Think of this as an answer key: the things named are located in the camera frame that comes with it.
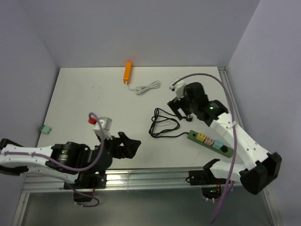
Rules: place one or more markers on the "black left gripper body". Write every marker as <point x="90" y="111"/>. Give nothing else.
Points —
<point x="111" y="144"/>

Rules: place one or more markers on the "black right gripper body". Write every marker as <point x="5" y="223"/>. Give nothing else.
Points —
<point x="189" y="106"/>

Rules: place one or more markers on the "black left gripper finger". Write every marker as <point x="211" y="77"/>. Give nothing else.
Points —
<point x="130" y="148"/>
<point x="123" y="139"/>

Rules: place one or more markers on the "pink and brown plug adapter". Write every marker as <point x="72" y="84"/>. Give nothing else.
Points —
<point x="209" y="141"/>

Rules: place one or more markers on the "light blue plug adapter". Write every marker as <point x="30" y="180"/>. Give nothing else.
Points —
<point x="217" y="144"/>

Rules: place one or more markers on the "yellow USB plug adapter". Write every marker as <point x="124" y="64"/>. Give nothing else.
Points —
<point x="201" y="137"/>

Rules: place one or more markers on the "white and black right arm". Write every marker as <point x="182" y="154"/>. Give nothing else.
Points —
<point x="259" y="167"/>

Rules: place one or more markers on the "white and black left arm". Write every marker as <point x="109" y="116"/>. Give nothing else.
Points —
<point x="76" y="164"/>

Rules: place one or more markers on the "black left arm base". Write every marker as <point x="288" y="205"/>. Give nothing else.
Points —
<point x="87" y="181"/>

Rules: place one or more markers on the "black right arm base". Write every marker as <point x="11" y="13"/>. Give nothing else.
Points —
<point x="200" y="177"/>

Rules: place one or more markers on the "green plug adapter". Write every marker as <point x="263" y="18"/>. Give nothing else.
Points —
<point x="45" y="129"/>

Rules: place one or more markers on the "green power strip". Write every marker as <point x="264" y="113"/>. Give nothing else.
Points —
<point x="225" y="151"/>

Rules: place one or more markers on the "orange power strip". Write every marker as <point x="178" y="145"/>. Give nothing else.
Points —
<point x="127" y="72"/>

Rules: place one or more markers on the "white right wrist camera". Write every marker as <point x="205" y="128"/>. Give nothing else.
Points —
<point x="177" y="86"/>

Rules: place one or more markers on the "aluminium right rail frame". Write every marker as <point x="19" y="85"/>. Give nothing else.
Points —
<point x="268" y="194"/>

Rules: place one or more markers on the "aluminium rail frame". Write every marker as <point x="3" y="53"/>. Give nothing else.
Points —
<point x="140" y="197"/>
<point x="268" y="194"/>

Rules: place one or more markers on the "aluminium front rail frame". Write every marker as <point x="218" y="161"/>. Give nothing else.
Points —
<point x="140" y="197"/>

